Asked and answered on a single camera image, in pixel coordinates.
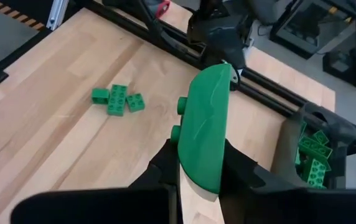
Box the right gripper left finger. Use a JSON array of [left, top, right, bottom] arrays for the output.
[[128, 138, 184, 224]]

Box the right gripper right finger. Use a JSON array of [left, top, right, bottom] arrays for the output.
[[217, 139, 356, 224]]

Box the small green building block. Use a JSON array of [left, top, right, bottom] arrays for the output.
[[91, 88, 110, 105], [126, 93, 146, 113]]

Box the grey translucent plastic bin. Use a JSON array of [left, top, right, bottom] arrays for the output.
[[269, 102, 356, 190]]

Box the black case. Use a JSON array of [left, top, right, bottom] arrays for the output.
[[269, 0, 356, 60]]

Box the silver aluminium profile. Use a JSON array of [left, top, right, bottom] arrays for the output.
[[45, 0, 70, 31]]

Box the orange black striped tape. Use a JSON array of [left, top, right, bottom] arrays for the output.
[[0, 0, 47, 31]]

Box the black aluminium table frame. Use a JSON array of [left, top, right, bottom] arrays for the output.
[[0, 0, 356, 156]]

